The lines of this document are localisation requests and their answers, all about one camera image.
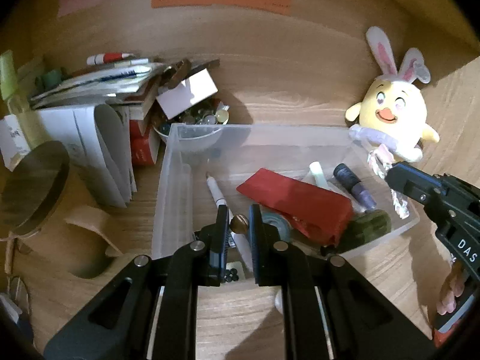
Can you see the pale green tube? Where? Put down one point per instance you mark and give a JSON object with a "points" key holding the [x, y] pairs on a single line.
{"points": [[318, 175]]}

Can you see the person's hand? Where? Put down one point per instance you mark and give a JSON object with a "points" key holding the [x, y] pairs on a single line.
{"points": [[452, 287]]}

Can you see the white paper box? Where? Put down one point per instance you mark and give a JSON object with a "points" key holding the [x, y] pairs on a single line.
{"points": [[96, 138]]}

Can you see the blue white product box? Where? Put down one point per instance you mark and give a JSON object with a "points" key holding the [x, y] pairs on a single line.
{"points": [[15, 315]]}

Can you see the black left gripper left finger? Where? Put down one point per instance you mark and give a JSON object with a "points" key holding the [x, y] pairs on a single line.
{"points": [[149, 309]]}

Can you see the green spray bottle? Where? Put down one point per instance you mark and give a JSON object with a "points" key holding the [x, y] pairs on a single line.
{"points": [[11, 93]]}

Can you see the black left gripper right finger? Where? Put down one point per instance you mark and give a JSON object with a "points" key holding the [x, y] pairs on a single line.
{"points": [[330, 310]]}

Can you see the red white marker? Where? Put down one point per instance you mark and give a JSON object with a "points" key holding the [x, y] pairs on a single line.
{"points": [[99, 59]]}

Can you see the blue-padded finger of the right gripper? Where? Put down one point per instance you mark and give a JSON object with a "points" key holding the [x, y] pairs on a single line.
{"points": [[412, 182]]}

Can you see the brown mug with lid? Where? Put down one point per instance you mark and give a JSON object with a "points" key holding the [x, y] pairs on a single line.
{"points": [[46, 205]]}

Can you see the yellow chick bunny plush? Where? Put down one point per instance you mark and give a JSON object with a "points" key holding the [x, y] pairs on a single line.
{"points": [[393, 111]]}

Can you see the small white pink box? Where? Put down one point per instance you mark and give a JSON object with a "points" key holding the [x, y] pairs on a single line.
{"points": [[187, 94]]}

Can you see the blue tape roll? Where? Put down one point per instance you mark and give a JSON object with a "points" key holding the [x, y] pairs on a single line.
{"points": [[275, 226]]}

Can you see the bowl of trinkets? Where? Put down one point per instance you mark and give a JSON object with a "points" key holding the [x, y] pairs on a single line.
{"points": [[204, 120]]}

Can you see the clear plastic organizer bin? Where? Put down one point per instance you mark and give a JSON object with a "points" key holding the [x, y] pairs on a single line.
{"points": [[194, 184]]}

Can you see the stack of papers and booklets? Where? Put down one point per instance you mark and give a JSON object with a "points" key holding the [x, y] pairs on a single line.
{"points": [[109, 83]]}

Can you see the dark green small bottle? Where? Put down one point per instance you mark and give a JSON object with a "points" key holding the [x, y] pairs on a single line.
{"points": [[364, 228]]}

